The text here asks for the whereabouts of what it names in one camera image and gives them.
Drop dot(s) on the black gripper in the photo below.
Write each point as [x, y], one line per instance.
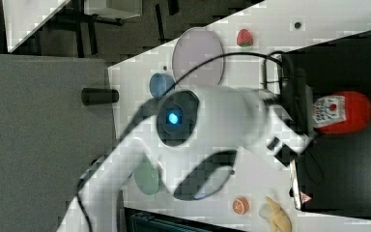
[297, 99]

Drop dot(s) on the red ketchup bottle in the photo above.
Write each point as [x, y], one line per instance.
[342, 112]

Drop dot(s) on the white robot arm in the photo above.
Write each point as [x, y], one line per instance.
[191, 136]

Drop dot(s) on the black toaster oven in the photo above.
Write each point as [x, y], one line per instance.
[333, 175]

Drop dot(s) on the pink strawberry toy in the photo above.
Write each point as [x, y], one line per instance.
[244, 38]

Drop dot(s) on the pink round plate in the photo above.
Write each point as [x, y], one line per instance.
[195, 46]

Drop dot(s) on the peeled banana toy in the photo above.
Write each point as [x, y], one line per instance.
[275, 216]

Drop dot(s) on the orange slice toy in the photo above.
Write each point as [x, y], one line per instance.
[240, 205]

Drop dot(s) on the blue cup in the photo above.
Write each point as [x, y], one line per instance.
[159, 83]

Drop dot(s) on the green mug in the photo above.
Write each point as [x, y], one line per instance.
[146, 177]

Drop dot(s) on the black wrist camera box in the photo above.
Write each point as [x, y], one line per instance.
[281, 152]

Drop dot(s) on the black cylinder post upper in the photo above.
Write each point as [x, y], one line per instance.
[95, 96]

